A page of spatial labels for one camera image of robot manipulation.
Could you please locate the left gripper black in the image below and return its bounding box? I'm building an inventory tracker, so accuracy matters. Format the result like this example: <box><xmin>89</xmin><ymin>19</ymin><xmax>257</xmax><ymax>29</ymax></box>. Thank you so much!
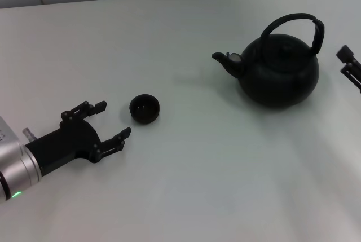
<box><xmin>25</xmin><ymin>100</ymin><xmax>133</xmax><ymax>175</ymax></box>

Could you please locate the black cast iron teapot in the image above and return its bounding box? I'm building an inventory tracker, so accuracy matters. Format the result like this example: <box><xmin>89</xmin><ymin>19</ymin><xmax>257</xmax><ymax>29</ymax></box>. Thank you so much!
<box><xmin>211</xmin><ymin>12</ymin><xmax>325</xmax><ymax>109</ymax></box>

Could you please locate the small dark teacup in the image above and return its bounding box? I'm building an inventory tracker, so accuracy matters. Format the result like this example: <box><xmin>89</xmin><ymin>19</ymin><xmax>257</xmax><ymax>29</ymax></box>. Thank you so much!
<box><xmin>129</xmin><ymin>94</ymin><xmax>161</xmax><ymax>126</ymax></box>

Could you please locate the silver plug on left gripper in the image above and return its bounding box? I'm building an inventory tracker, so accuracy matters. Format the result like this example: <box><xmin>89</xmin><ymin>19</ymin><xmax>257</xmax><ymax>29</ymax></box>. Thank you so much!
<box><xmin>22</xmin><ymin>127</ymin><xmax>36</xmax><ymax>143</ymax></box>

